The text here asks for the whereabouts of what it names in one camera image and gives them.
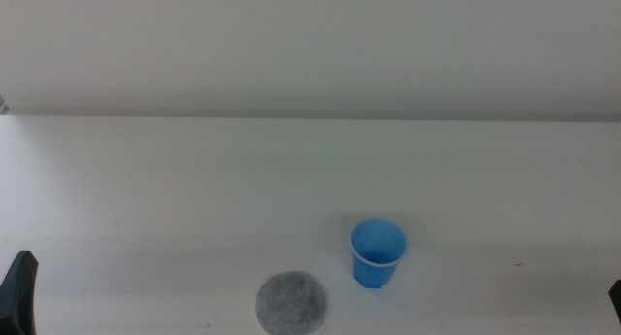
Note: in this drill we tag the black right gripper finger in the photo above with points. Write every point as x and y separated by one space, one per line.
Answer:
617 296

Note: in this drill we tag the round grey felt cup mat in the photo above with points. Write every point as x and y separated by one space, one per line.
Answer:
291 303

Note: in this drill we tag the blue plastic cup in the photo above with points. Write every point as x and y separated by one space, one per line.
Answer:
376 272

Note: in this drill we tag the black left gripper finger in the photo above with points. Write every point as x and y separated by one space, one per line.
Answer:
18 296

